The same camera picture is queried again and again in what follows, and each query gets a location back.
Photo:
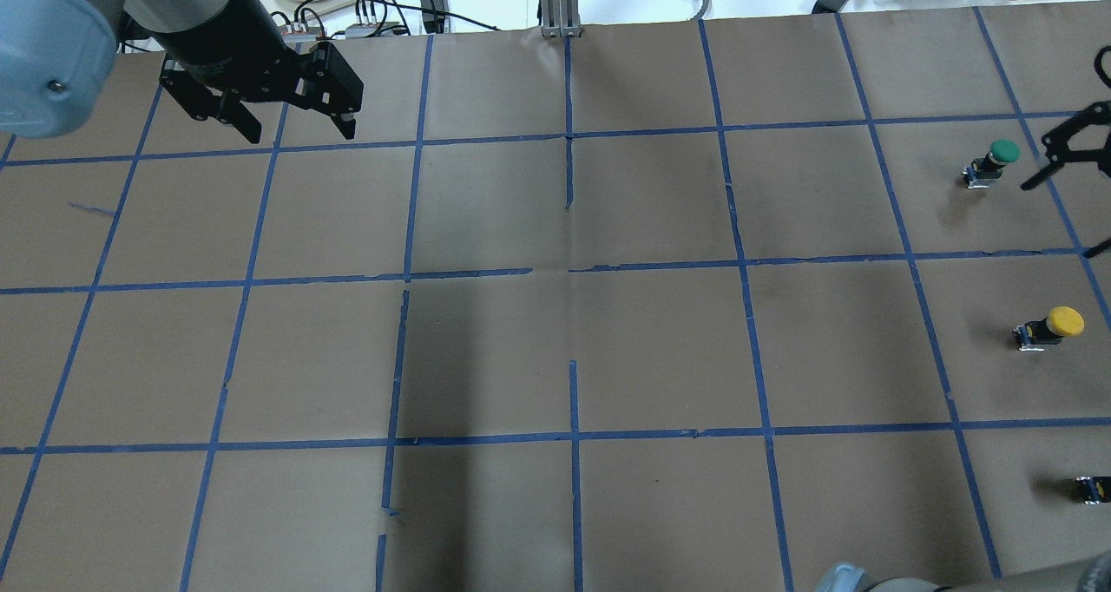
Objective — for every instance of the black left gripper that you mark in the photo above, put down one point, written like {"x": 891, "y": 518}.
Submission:
{"x": 227, "y": 39}

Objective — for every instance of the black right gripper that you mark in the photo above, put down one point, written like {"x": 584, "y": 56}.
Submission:
{"x": 1070, "y": 136}

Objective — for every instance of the yellow push button switch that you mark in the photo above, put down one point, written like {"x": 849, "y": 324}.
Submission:
{"x": 1061, "y": 322}

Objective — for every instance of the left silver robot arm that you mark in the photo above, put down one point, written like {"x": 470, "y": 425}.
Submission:
{"x": 57, "y": 55}

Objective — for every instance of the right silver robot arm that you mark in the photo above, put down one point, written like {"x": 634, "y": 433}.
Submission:
{"x": 769, "y": 349}

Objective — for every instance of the green push button switch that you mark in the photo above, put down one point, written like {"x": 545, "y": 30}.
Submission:
{"x": 984, "y": 172}

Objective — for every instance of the red push button switch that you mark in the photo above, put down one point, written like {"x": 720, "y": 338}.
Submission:
{"x": 1092, "y": 489}

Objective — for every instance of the aluminium frame post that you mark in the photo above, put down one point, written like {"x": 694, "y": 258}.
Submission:
{"x": 559, "y": 18}

